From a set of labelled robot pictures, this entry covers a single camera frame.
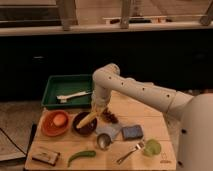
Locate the blue sponge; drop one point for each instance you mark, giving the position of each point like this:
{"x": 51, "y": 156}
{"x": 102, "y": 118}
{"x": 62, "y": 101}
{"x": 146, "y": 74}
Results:
{"x": 132, "y": 132}

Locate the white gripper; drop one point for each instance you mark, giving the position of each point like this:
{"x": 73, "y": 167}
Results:
{"x": 101, "y": 98}

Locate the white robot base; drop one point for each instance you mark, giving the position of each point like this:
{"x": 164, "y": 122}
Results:
{"x": 195, "y": 152}

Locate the brown wooden block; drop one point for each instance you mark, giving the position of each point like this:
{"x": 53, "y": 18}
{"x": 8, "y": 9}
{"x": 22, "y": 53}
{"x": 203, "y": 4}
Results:
{"x": 45, "y": 155}

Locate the brown pine cone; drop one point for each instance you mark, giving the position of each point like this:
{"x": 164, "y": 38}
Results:
{"x": 108, "y": 116}

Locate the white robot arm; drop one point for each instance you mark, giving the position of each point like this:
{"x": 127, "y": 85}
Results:
{"x": 165, "y": 100}

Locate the green plastic tray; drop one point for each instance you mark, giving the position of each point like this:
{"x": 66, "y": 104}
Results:
{"x": 66, "y": 85}

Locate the orange fruit in bowl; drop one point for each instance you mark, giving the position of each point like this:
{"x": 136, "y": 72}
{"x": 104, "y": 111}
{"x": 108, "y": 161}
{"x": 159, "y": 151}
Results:
{"x": 59, "y": 120}

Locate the green cup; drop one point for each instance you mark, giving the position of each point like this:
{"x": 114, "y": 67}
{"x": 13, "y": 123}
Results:
{"x": 152, "y": 148}

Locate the metal fork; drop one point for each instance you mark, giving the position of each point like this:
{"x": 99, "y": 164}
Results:
{"x": 138, "y": 146}

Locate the green chili pepper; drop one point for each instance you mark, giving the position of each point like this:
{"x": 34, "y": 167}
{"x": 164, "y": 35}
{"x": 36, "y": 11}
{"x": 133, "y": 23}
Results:
{"x": 87, "y": 153}

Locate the yellow banana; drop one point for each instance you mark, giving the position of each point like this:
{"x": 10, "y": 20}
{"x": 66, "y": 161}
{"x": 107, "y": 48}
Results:
{"x": 95, "y": 112}

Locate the metal cup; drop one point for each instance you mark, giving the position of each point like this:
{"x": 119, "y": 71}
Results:
{"x": 103, "y": 141}

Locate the white brush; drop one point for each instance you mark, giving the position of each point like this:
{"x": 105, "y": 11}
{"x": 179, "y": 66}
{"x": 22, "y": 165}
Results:
{"x": 64, "y": 98}

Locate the orange bowl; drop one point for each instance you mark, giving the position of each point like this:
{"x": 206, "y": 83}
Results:
{"x": 49, "y": 129}

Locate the grey cloth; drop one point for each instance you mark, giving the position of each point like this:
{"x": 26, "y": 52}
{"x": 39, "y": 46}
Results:
{"x": 111, "y": 129}

